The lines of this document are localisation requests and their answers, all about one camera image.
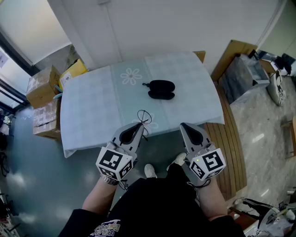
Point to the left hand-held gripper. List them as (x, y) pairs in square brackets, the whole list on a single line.
[(108, 159)]

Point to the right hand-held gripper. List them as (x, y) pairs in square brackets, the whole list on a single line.
[(210, 162)]

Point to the black glasses case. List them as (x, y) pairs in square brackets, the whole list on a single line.
[(162, 89)]

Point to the person's left forearm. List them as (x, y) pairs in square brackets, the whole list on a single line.
[(97, 199)]

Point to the person's right forearm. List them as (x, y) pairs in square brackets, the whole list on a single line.
[(211, 201)]

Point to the person's right white shoe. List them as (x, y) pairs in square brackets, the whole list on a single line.
[(178, 159)]

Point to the person's white shoe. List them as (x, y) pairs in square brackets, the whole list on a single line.
[(178, 159), (150, 171)]

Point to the wooden slatted bench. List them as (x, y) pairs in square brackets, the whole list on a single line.
[(229, 150)]

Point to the person's left white shoe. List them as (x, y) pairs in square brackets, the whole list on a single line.
[(150, 171)]

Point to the light blue floral tablecloth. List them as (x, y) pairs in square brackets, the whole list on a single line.
[(92, 104)]

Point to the silver metal wristwatch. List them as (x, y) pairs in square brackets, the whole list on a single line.
[(108, 180)]

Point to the grey marble-pattern box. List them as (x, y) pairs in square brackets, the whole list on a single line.
[(240, 78)]

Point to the person's black clothes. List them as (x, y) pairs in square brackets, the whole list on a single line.
[(157, 208)]

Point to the teal plastic item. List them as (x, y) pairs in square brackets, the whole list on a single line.
[(57, 92)]

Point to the yellow cardboard box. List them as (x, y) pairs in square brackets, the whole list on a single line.
[(71, 74)]

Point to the taped brown cardboard box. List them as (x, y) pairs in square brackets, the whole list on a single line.
[(45, 120)]

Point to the wooden chair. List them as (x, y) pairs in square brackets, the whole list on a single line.
[(289, 139)]

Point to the white black-patterned bag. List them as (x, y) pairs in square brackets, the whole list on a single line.
[(278, 90)]

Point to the large brown cardboard box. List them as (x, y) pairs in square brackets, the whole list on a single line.
[(41, 88)]

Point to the wooden frame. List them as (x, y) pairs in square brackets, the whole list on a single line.
[(227, 58)]

